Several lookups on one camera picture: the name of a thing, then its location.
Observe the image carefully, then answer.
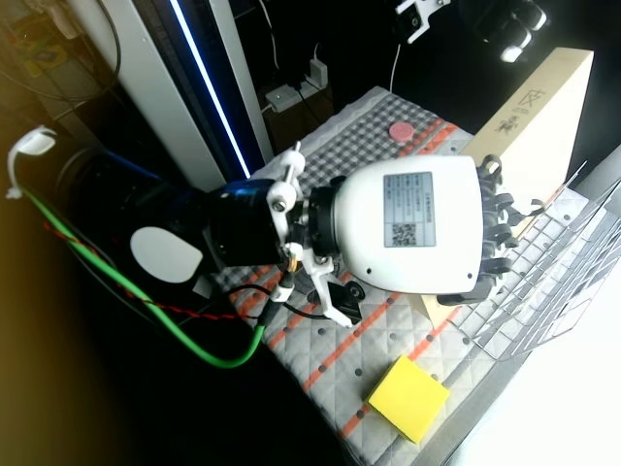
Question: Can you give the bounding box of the grey checked quilt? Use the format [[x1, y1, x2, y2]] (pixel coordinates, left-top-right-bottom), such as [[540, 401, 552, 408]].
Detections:
[[212, 85, 591, 465]]

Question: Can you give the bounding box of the black thin cable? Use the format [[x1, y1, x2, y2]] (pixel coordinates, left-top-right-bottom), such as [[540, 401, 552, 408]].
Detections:
[[212, 283, 336, 322]]

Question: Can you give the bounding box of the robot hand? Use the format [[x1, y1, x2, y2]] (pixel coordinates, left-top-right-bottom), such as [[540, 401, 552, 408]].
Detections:
[[333, 153, 545, 308], [463, 0, 550, 63]]

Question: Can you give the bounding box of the green cable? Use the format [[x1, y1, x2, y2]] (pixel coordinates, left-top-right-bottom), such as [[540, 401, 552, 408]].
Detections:
[[12, 186, 267, 369]]

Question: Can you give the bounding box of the yellow sponge block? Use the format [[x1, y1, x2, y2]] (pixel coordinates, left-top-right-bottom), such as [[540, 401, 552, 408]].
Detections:
[[367, 354, 451, 445]]

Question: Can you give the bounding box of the red twisted cable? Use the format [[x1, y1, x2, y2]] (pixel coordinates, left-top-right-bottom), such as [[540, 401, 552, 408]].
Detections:
[[42, 220, 249, 322]]

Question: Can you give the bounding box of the pink round disc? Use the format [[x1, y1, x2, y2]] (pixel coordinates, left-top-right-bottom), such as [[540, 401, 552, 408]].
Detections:
[[389, 121, 415, 144]]

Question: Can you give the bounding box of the white pillar with blue light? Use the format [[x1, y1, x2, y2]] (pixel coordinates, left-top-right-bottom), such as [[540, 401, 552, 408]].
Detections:
[[66, 0, 274, 195]]

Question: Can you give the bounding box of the white thin cable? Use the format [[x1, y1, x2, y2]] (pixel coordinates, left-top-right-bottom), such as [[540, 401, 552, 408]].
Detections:
[[388, 42, 403, 94]]

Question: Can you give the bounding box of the white charger plug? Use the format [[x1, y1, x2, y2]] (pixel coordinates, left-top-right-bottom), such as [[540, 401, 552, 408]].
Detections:
[[309, 43, 329, 91]]

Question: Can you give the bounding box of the white cable clip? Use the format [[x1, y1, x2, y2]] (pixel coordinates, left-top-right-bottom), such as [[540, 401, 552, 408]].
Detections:
[[5, 124, 58, 201]]

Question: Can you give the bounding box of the wire rack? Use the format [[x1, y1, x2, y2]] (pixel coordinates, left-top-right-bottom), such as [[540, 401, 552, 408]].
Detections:
[[460, 159, 621, 361]]

